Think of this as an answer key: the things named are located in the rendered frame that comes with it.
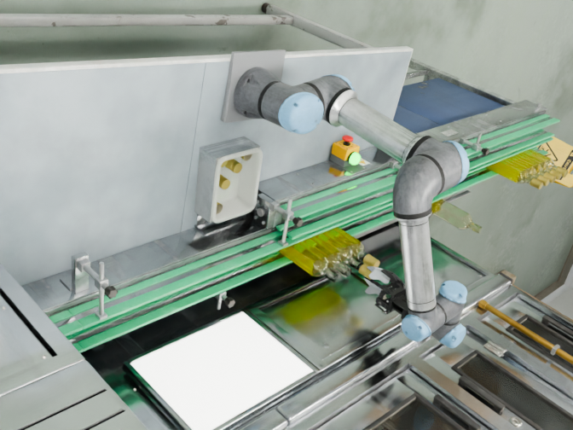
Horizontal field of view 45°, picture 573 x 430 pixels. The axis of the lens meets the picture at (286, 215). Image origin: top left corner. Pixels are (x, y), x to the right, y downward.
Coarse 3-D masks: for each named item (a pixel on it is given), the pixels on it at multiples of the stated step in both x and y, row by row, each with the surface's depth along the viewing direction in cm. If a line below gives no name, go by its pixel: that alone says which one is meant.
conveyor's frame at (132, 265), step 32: (448, 128) 291; (480, 128) 297; (384, 160) 254; (288, 192) 223; (256, 224) 222; (128, 256) 197; (160, 256) 199; (192, 256) 202; (32, 288) 179; (64, 288) 181; (96, 288) 183
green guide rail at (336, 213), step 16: (512, 144) 312; (528, 144) 314; (480, 160) 290; (384, 192) 254; (336, 208) 238; (352, 208) 239; (368, 208) 242; (288, 224) 224; (304, 224) 226; (320, 224) 227
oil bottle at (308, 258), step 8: (288, 248) 221; (296, 248) 218; (304, 248) 219; (312, 248) 220; (288, 256) 222; (296, 256) 219; (304, 256) 216; (312, 256) 216; (320, 256) 216; (304, 264) 217; (312, 264) 214; (320, 264) 213; (328, 264) 216; (312, 272) 215; (320, 272) 214
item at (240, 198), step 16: (224, 160) 198; (240, 160) 214; (256, 160) 210; (224, 176) 212; (240, 176) 216; (256, 176) 212; (224, 192) 215; (240, 192) 219; (256, 192) 214; (224, 208) 214; (240, 208) 216
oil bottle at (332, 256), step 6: (306, 240) 224; (312, 240) 224; (318, 240) 225; (312, 246) 221; (318, 246) 222; (324, 246) 222; (324, 252) 219; (330, 252) 220; (336, 252) 220; (330, 258) 217; (336, 258) 218; (330, 264) 218
